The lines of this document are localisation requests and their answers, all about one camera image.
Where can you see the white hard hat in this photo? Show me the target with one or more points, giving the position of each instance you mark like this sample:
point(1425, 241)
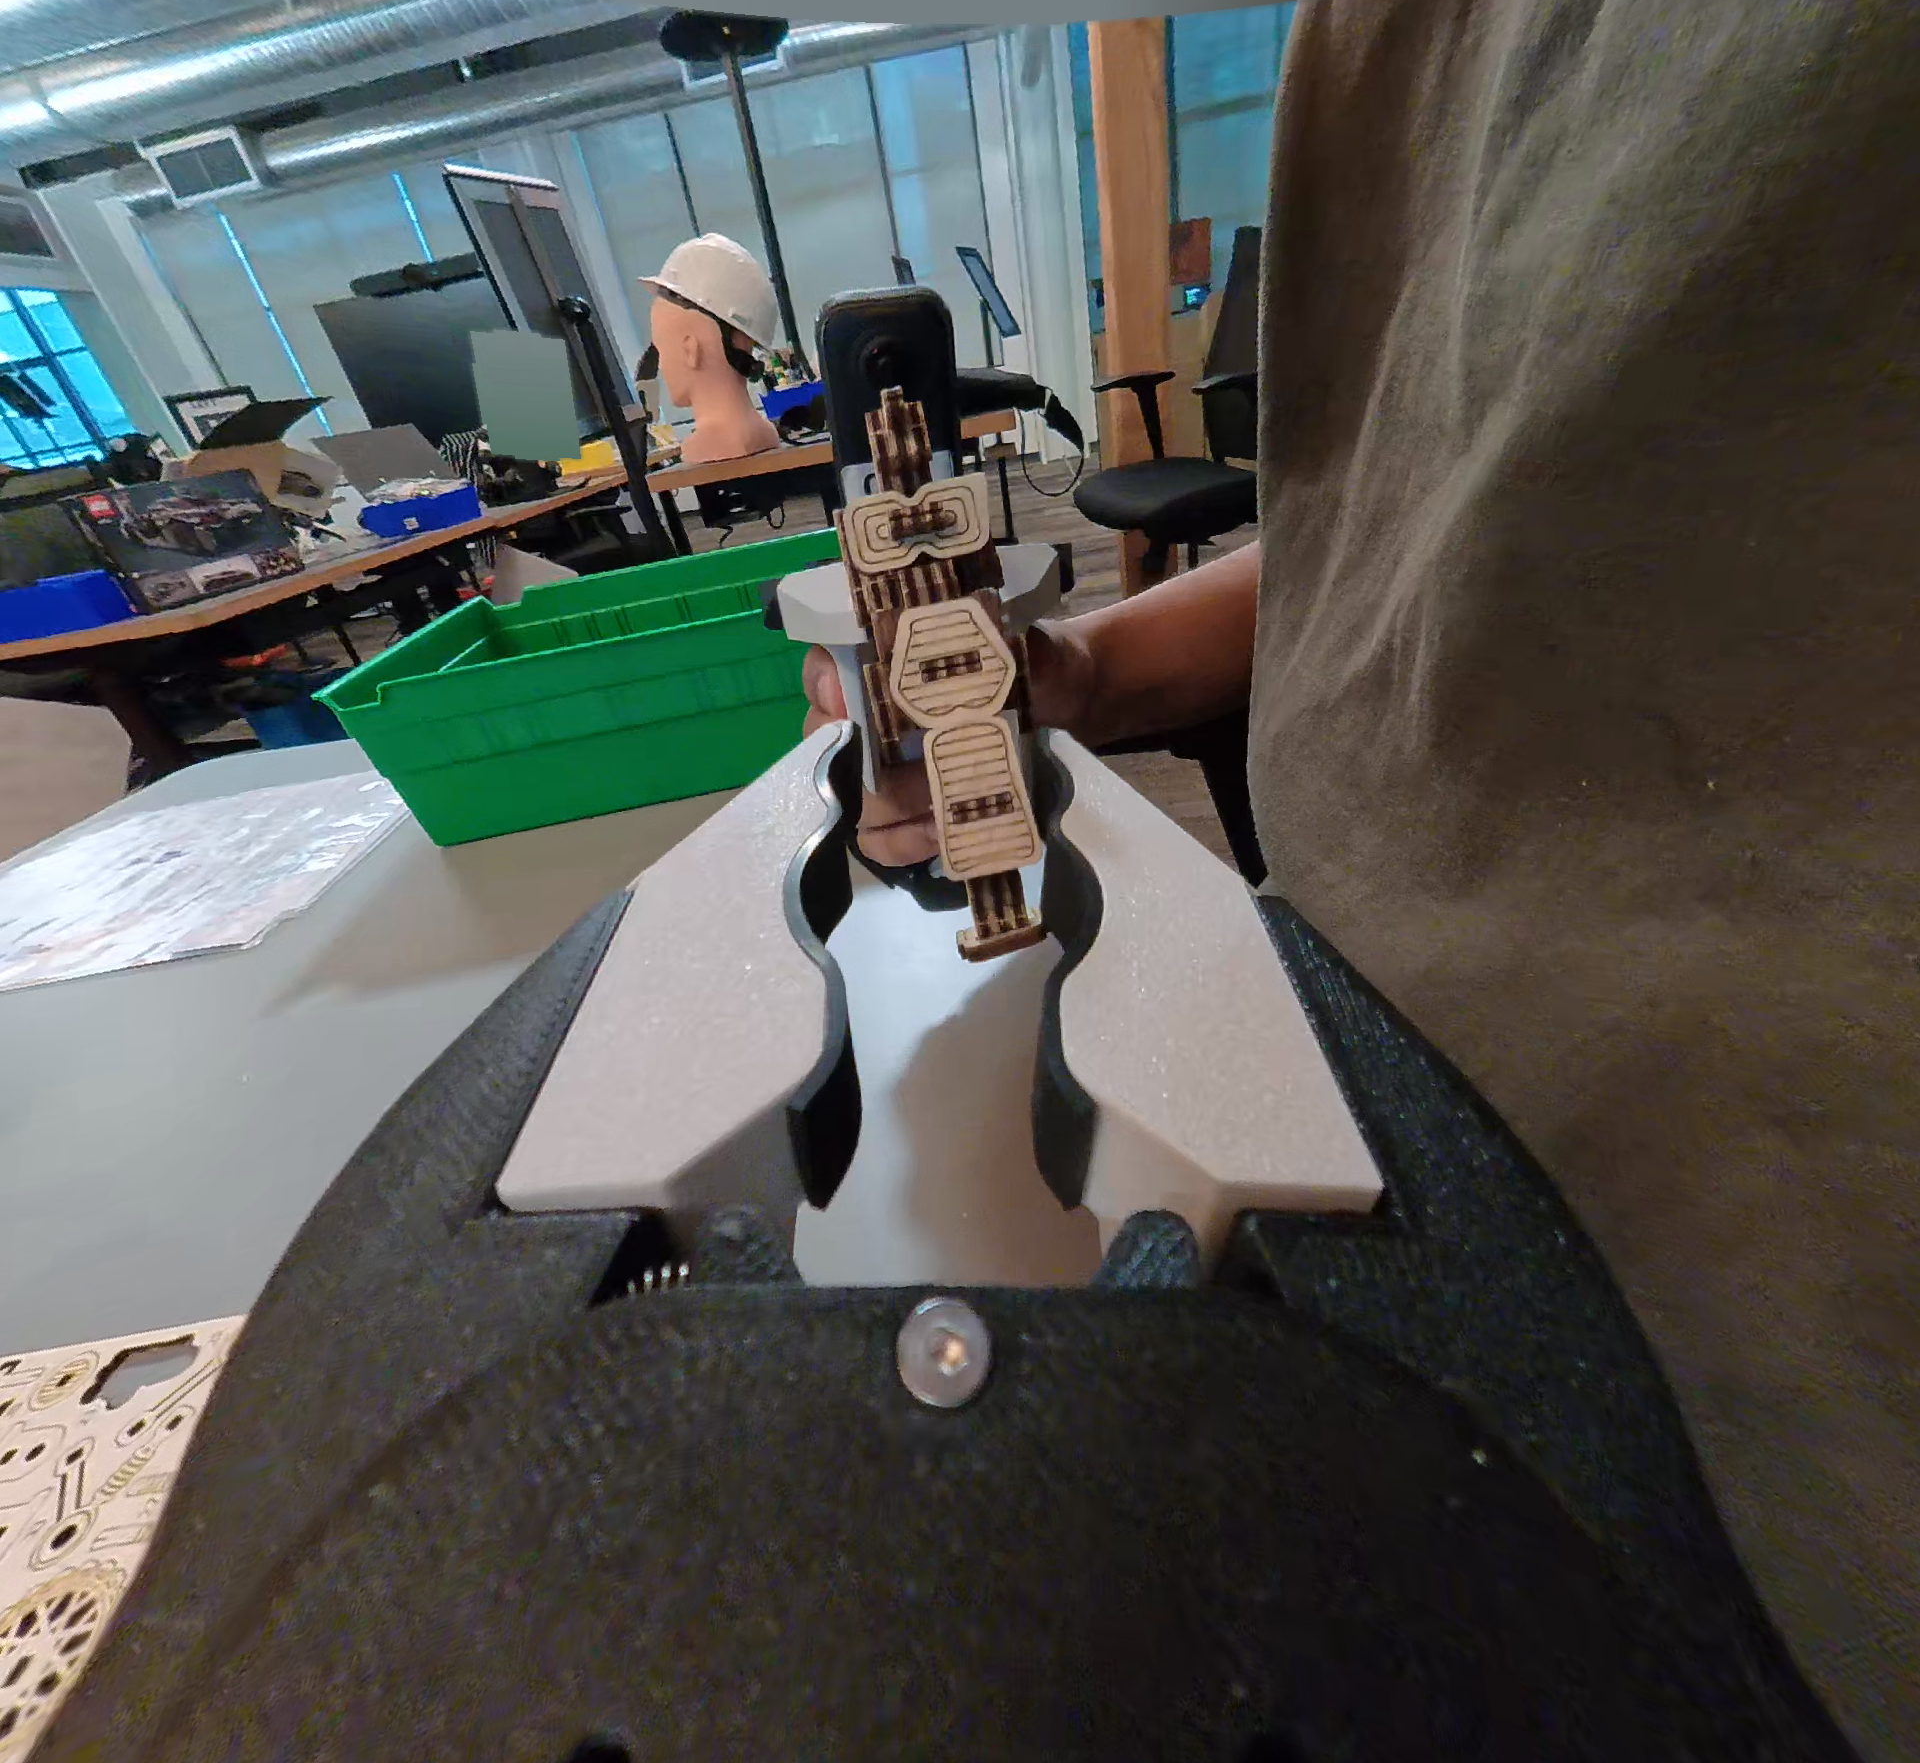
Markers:
point(712, 280)

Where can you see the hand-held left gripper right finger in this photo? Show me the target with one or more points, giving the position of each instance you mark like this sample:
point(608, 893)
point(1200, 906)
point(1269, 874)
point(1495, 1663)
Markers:
point(1215, 1043)

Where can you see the toy car set box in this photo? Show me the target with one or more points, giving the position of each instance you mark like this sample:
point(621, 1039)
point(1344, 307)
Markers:
point(180, 534)

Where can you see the wooden motorcycle model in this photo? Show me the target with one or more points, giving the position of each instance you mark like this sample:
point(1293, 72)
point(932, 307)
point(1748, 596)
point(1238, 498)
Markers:
point(953, 660)

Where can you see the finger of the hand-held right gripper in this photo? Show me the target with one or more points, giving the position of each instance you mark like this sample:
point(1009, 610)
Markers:
point(1033, 581)
point(817, 607)

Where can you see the black office chair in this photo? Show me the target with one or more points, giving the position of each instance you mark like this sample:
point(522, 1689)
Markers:
point(1162, 498)

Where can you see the silver air duct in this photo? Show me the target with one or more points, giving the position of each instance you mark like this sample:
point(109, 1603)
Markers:
point(225, 0)

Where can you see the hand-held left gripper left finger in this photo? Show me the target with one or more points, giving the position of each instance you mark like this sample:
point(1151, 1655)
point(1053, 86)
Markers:
point(677, 1043)

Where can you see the green plastic bin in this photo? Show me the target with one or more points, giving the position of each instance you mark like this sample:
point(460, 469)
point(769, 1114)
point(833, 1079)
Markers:
point(599, 744)

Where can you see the wooden work table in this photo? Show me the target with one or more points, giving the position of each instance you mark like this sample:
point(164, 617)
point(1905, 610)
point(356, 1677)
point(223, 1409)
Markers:
point(345, 564)

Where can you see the wooden puzzle parts sheet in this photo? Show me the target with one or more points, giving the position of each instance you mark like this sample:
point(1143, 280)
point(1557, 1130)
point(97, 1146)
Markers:
point(90, 1464)

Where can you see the instruction sheet in clear sleeve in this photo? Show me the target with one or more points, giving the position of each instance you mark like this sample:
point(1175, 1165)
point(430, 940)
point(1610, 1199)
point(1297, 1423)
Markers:
point(180, 879)

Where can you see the black monitor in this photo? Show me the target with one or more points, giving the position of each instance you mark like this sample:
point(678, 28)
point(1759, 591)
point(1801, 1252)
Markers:
point(390, 353)

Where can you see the black pole with camera bar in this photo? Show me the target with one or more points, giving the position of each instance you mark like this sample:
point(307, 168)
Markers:
point(721, 31)

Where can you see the mannequin head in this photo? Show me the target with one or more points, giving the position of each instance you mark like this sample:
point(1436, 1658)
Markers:
point(699, 368)

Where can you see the grey desk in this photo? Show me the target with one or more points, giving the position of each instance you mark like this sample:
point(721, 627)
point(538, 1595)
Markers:
point(225, 1119)

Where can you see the white air vent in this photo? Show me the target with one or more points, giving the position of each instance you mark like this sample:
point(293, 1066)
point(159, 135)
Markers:
point(203, 166)

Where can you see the person's olive clothing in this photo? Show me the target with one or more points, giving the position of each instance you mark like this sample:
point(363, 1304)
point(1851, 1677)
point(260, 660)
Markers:
point(1576, 594)

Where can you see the person's right hand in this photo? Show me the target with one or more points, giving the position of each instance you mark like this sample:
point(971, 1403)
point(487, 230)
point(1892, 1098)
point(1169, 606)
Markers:
point(1074, 676)

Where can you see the tilted black screen on arm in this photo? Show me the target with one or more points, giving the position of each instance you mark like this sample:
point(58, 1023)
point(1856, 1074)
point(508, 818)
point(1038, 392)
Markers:
point(524, 249)

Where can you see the blue plastic bin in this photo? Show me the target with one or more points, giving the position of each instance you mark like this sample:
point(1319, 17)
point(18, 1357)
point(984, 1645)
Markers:
point(60, 607)
point(419, 516)

